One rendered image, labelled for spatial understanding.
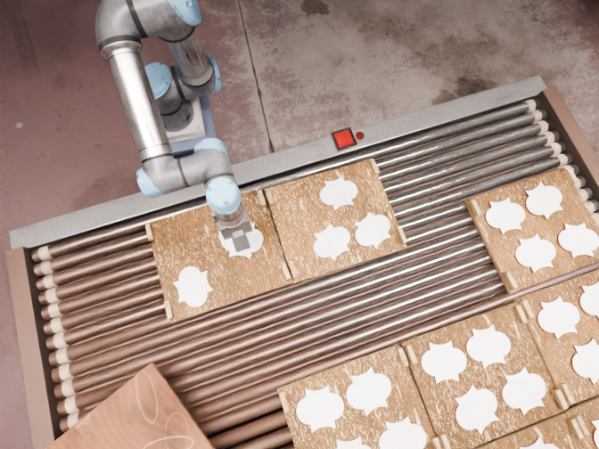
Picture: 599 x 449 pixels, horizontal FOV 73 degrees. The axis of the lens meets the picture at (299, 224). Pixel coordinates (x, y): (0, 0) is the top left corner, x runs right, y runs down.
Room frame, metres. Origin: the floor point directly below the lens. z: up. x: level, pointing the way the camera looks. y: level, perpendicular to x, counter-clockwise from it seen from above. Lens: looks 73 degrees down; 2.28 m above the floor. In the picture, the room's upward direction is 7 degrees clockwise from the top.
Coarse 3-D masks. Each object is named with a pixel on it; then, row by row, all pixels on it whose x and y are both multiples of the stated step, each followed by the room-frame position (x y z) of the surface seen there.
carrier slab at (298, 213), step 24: (336, 168) 0.63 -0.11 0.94; (360, 168) 0.64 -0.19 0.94; (288, 192) 0.51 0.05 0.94; (312, 192) 0.53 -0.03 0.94; (360, 192) 0.55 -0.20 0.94; (384, 192) 0.56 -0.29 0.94; (288, 216) 0.43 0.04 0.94; (312, 216) 0.44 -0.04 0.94; (336, 216) 0.45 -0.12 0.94; (360, 216) 0.46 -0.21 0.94; (288, 240) 0.34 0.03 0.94; (312, 240) 0.35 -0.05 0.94; (384, 240) 0.39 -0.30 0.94; (288, 264) 0.26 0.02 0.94; (312, 264) 0.27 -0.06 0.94; (336, 264) 0.28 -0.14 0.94
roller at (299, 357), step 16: (480, 288) 0.27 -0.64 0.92; (496, 288) 0.27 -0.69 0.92; (432, 304) 0.19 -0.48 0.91; (448, 304) 0.20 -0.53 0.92; (464, 304) 0.21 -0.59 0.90; (384, 320) 0.12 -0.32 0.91; (400, 320) 0.13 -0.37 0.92; (416, 320) 0.13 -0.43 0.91; (352, 336) 0.06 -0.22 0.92; (368, 336) 0.06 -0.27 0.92; (304, 352) -0.01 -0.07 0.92; (320, 352) -0.01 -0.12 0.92; (256, 368) -0.08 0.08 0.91; (272, 368) -0.07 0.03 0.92; (288, 368) -0.07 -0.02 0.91; (208, 384) -0.14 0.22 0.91; (224, 384) -0.14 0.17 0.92; (240, 384) -0.13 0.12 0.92; (192, 400) -0.19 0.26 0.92
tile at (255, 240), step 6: (252, 228) 0.36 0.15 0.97; (246, 234) 0.34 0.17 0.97; (252, 234) 0.34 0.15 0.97; (258, 234) 0.34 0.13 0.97; (222, 240) 0.31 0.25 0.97; (228, 240) 0.31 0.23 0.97; (252, 240) 0.32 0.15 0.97; (258, 240) 0.32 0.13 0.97; (228, 246) 0.29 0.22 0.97; (252, 246) 0.30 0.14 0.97; (258, 246) 0.30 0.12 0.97; (234, 252) 0.27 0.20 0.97; (240, 252) 0.27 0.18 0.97; (246, 252) 0.28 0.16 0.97; (252, 252) 0.28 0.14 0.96
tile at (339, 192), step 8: (328, 184) 0.56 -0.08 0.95; (336, 184) 0.56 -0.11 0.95; (344, 184) 0.57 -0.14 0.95; (352, 184) 0.57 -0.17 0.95; (320, 192) 0.53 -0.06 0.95; (328, 192) 0.53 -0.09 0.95; (336, 192) 0.53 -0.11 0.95; (344, 192) 0.54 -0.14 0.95; (352, 192) 0.54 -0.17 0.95; (328, 200) 0.50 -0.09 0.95; (336, 200) 0.50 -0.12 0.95; (344, 200) 0.51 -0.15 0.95; (336, 208) 0.47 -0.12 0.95
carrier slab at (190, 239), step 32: (256, 192) 0.50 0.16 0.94; (160, 224) 0.34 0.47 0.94; (192, 224) 0.35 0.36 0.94; (256, 224) 0.38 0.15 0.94; (160, 256) 0.23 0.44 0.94; (192, 256) 0.25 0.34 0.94; (224, 256) 0.26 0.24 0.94; (256, 256) 0.27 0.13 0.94; (224, 288) 0.16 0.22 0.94; (256, 288) 0.17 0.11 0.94
